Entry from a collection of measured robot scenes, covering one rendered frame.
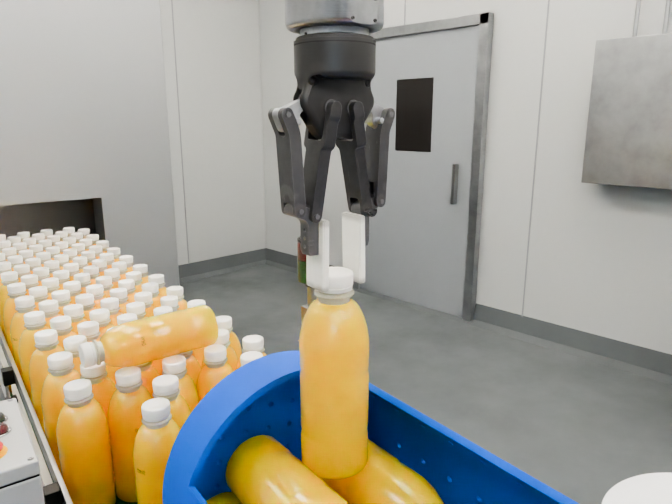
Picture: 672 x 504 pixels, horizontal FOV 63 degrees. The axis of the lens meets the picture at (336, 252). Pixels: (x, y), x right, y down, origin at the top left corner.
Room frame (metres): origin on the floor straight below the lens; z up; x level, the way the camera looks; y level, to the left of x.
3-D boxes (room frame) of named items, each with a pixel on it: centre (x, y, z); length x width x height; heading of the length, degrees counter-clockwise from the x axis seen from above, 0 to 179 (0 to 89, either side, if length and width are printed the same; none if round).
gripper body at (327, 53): (0.53, 0.00, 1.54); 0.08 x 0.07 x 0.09; 127
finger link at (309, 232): (0.51, 0.03, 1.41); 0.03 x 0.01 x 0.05; 127
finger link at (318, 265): (0.52, 0.02, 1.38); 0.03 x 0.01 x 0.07; 37
